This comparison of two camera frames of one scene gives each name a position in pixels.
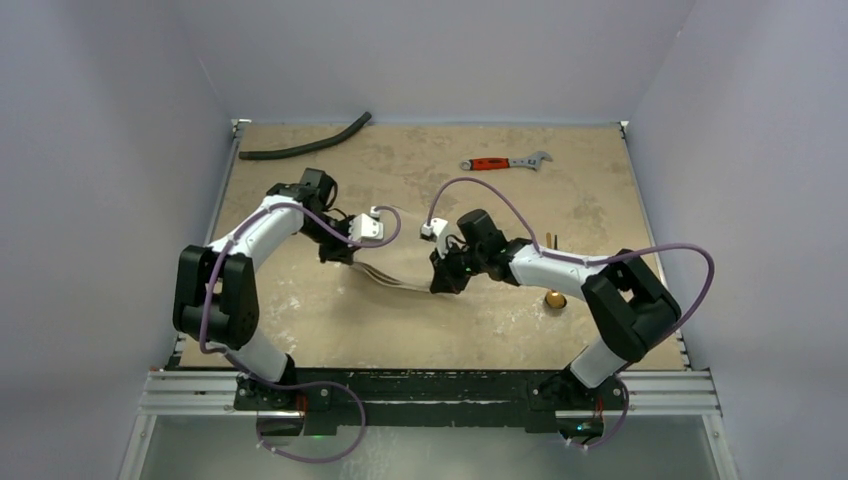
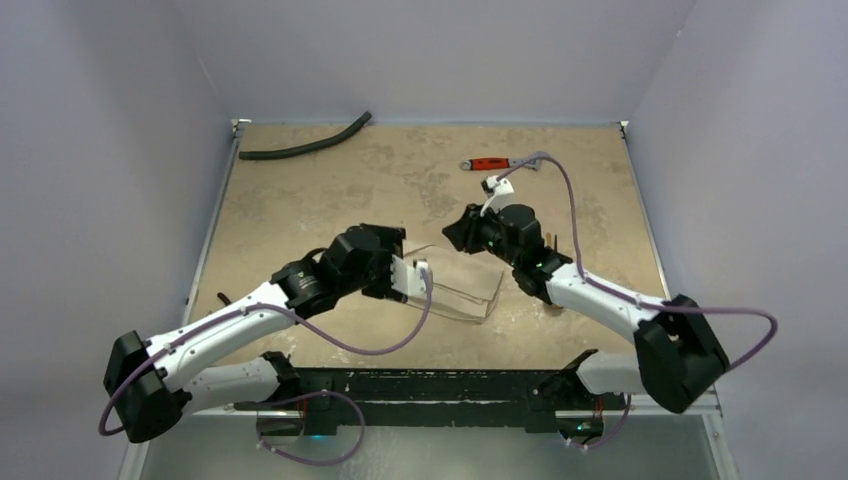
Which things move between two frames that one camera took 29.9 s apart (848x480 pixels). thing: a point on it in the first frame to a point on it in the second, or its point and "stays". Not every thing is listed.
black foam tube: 309,146 stays
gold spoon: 554,299 stays
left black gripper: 344,252 to 391,244
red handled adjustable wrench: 501,163 stays
